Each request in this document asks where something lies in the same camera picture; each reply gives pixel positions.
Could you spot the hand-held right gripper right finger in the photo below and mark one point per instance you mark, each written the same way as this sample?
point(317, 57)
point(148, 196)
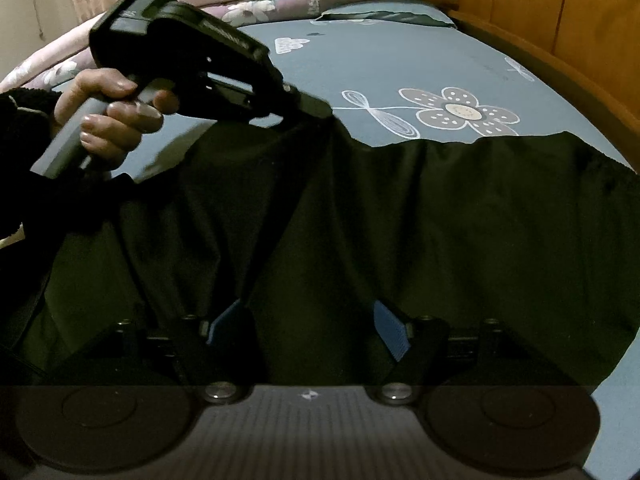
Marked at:
point(390, 330)

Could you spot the person's left forearm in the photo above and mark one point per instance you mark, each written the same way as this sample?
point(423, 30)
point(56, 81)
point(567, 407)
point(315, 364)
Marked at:
point(22, 160)

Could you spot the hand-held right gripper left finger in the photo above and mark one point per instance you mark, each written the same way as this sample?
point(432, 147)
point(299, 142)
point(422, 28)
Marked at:
point(224, 321)

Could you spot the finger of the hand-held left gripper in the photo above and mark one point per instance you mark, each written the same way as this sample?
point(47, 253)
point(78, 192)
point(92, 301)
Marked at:
point(307, 107)

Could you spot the flat teal pillow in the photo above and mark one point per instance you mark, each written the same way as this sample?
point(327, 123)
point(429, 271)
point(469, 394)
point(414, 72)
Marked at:
point(390, 14)

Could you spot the person's left hand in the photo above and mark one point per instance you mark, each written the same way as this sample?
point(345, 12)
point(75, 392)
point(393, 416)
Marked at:
point(115, 130)

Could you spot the wooden headboard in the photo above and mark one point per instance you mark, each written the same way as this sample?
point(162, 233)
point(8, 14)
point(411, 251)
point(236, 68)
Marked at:
point(550, 10)

